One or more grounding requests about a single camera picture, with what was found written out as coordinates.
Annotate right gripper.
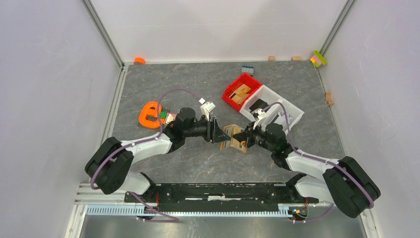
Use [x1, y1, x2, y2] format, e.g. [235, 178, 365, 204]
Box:
[233, 121, 275, 153]

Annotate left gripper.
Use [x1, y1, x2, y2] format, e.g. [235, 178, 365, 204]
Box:
[183, 114, 231, 144]

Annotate orange card holder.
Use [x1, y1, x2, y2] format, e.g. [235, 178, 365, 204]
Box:
[220, 124, 247, 153]

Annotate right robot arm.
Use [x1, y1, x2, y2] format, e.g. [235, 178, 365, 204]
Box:
[233, 123, 381, 218]

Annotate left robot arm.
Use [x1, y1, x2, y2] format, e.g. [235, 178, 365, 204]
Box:
[85, 108, 230, 202]

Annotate cards in white bin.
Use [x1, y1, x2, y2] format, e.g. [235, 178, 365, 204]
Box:
[274, 112, 294, 128]

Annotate red playing card box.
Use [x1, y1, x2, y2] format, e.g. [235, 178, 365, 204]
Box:
[164, 113, 177, 124]

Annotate black wallet in bin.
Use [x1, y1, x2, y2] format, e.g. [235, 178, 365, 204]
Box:
[249, 99, 268, 112]

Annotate white bin far right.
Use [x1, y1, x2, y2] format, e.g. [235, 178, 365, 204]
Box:
[261, 99, 304, 135]

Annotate white bin near red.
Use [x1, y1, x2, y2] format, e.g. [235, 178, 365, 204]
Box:
[239, 85, 283, 121]

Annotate red plastic bin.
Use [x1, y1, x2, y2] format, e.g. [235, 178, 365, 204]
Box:
[222, 73, 263, 111]

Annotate blue lego brick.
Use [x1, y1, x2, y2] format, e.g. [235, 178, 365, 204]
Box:
[242, 65, 254, 76]

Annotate colourful block stack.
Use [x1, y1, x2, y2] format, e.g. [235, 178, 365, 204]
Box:
[310, 51, 327, 68]

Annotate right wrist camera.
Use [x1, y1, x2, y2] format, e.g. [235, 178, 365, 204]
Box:
[253, 109, 268, 131]

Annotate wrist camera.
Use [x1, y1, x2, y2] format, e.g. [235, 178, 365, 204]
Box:
[253, 109, 268, 131]
[199, 98, 215, 121]

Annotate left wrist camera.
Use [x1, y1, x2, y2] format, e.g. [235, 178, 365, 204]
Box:
[199, 98, 215, 121]

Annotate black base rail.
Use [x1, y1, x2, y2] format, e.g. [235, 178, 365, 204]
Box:
[139, 182, 319, 212]

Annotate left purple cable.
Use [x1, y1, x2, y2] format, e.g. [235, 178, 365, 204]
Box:
[90, 88, 204, 223]

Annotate purple cable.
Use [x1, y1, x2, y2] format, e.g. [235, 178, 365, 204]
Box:
[90, 88, 204, 223]
[262, 101, 375, 224]

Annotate wooden block on rail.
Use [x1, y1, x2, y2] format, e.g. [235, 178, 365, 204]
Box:
[325, 92, 334, 107]

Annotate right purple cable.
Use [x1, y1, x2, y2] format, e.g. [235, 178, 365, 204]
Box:
[262, 101, 375, 224]

